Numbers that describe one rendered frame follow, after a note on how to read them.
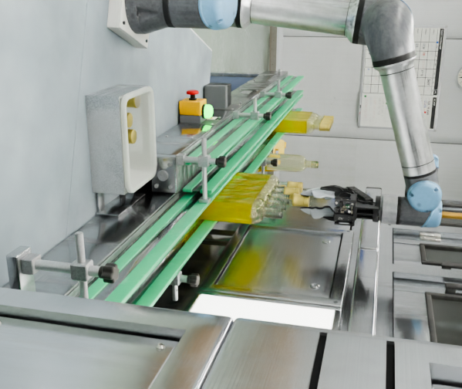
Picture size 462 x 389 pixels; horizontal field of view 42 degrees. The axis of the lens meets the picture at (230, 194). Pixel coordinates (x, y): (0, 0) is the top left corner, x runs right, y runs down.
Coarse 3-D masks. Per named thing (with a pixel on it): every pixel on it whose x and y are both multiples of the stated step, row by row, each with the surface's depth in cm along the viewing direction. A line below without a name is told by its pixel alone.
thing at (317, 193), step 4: (312, 188) 164; (316, 188) 164; (304, 192) 164; (308, 192) 164; (312, 192) 162; (316, 192) 163; (320, 192) 163; (324, 192) 163; (328, 192) 163; (332, 192) 162; (316, 196) 160; (320, 196) 160; (324, 196) 161; (328, 196) 161; (332, 196) 161
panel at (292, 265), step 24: (240, 240) 171; (264, 240) 172; (288, 240) 172; (312, 240) 172; (336, 240) 172; (216, 264) 155; (240, 264) 157; (264, 264) 157; (288, 264) 157; (312, 264) 157; (336, 264) 160; (216, 288) 142; (240, 288) 142; (264, 288) 144; (288, 288) 144; (312, 288) 144; (336, 288) 142; (336, 312) 132
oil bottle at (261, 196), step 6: (222, 192) 164; (228, 192) 164; (234, 192) 164; (240, 192) 164; (246, 192) 164; (252, 192) 164; (258, 192) 164; (258, 198) 160; (264, 198) 161; (264, 204) 161
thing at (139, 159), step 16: (128, 96) 129; (144, 96) 143; (128, 112) 145; (144, 112) 144; (128, 128) 146; (144, 128) 146; (128, 144) 131; (144, 144) 147; (128, 160) 132; (144, 160) 148; (128, 176) 133; (144, 176) 145
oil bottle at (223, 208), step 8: (216, 200) 158; (224, 200) 158; (232, 200) 158; (240, 200) 158; (248, 200) 158; (256, 200) 158; (208, 208) 158; (216, 208) 158; (224, 208) 157; (232, 208) 157; (240, 208) 156; (248, 208) 155; (256, 208) 155; (200, 216) 160; (208, 216) 159; (216, 216) 158; (224, 216) 158; (232, 216) 157; (240, 216) 157; (248, 216) 156; (256, 216) 156
